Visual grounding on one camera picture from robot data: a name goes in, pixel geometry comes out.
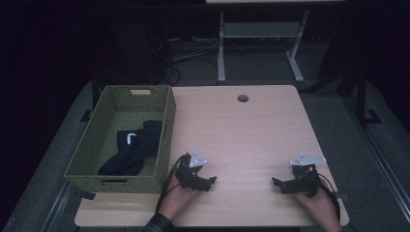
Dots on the dark navy garment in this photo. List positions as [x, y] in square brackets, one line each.
[141, 145]

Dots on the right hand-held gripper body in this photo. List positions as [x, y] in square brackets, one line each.
[306, 177]

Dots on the green woven basket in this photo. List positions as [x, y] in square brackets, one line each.
[106, 154]

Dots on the black metal stand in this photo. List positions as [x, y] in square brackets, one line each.
[361, 96]

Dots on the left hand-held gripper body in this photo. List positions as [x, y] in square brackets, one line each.
[188, 172]

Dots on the person's left hand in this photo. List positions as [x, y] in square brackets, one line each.
[175, 201]

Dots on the person's right hand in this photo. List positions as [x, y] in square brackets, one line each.
[319, 206]

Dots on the white metal desk frame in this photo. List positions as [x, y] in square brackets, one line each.
[257, 30]

